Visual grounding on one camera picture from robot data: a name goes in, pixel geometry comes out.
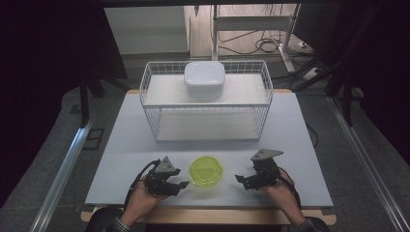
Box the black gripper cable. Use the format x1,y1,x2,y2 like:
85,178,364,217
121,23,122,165
124,159,162,211
278,166,303,210

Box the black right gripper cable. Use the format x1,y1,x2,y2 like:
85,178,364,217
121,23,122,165
278,166,303,210

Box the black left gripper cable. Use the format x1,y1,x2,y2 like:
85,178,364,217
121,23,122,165
124,159,162,211

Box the white metal desk frame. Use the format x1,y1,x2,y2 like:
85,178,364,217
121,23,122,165
210,3,302,74

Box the aluminium rail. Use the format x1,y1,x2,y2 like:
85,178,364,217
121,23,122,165
29,110,99,232
326,96,410,232

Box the black floor frame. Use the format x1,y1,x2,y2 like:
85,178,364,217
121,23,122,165
81,128,105,151

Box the white power strip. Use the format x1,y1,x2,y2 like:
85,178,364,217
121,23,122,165
302,67,324,82

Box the green lidded round container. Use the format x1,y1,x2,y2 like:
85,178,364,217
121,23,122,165
188,155,225,196

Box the person's right hand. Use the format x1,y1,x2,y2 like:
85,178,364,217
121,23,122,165
260,169,308,226

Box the white cabinet panel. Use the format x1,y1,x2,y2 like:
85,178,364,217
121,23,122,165
103,5,190,56

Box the person's left hand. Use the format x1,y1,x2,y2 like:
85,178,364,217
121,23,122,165
123,179,169,227

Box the black floor cables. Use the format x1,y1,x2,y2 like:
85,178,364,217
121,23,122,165
218,29,312,56

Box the white wire shelf rack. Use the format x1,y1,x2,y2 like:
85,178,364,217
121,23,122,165
138,60,275,143

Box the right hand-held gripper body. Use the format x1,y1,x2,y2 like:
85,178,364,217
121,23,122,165
250,148,285,189

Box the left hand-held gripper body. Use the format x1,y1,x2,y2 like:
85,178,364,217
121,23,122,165
144,156,182,196

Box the translucent square plastic container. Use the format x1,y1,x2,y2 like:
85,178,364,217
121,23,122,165
183,60,226,102

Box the black metal stand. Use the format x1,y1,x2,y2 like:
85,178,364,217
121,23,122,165
78,72,130,128
324,61,356,128

